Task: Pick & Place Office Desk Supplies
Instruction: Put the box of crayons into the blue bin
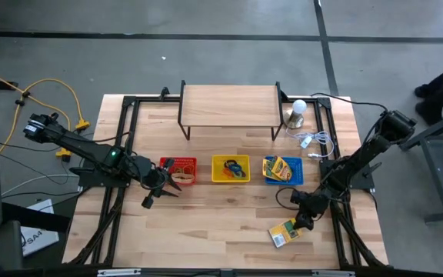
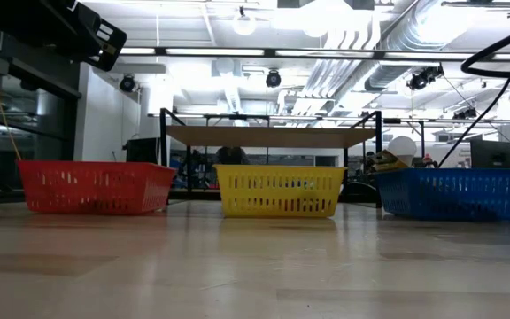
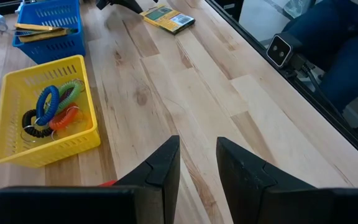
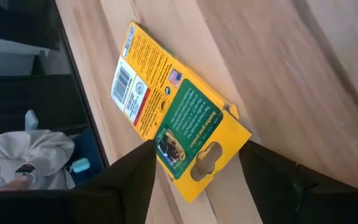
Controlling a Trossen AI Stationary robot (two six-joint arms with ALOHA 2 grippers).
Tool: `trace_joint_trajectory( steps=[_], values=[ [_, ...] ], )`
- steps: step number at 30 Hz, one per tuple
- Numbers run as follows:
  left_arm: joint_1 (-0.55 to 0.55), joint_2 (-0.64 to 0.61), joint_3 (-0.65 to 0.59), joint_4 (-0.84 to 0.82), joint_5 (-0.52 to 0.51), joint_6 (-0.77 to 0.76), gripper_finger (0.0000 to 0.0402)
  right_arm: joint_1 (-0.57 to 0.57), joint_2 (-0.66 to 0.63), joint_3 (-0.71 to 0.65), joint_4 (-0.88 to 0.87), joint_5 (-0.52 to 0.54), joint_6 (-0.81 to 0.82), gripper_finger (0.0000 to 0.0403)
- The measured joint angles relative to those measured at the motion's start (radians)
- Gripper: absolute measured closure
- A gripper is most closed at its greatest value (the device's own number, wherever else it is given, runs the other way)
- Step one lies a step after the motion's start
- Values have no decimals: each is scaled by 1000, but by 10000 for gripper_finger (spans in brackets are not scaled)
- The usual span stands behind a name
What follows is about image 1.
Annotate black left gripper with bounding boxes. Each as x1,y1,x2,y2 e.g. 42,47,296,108
131,155,183,210

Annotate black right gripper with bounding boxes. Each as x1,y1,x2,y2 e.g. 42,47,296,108
289,189,329,232

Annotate tan rubber band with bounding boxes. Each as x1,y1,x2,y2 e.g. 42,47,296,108
170,172,196,185

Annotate orange rubber band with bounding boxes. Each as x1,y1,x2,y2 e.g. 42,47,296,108
173,162,195,175

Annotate blue coil wrist keychain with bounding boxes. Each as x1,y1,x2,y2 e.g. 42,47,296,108
227,163,248,180

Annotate red plastic basket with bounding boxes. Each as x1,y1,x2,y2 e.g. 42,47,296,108
158,155,198,186

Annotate blue plastic basket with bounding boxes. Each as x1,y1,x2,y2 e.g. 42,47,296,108
263,155,305,186

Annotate yellow plastic basket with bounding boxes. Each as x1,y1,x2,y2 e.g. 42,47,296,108
210,154,252,184

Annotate wooden shelf riser black legs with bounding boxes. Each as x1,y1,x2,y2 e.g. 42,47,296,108
177,79,285,142

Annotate white printed box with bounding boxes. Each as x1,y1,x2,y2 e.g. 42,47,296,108
20,198,61,258

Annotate black flat bar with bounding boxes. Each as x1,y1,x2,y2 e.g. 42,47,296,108
1,201,72,234

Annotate black metal cart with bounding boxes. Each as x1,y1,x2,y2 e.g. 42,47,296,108
400,104,443,224

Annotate silver metal bracket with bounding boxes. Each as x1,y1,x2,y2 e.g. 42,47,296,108
97,268,142,277
311,269,356,277

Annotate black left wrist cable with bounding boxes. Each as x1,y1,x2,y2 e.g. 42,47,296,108
90,132,148,190

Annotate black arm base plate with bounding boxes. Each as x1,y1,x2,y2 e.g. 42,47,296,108
69,165,131,189
318,159,376,191

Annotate white lamp cable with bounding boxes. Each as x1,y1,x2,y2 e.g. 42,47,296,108
285,127,336,160

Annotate black rig frame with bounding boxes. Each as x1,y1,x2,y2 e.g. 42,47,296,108
67,87,390,269

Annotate yellow extension cord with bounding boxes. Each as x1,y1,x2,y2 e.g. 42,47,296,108
0,64,92,162

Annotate grey floor cable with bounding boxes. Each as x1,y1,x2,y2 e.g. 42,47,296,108
0,173,81,197

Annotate black table power cable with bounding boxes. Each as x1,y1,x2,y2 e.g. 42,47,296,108
310,92,390,115

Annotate black floor cable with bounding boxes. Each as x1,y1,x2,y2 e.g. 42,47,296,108
0,142,88,186

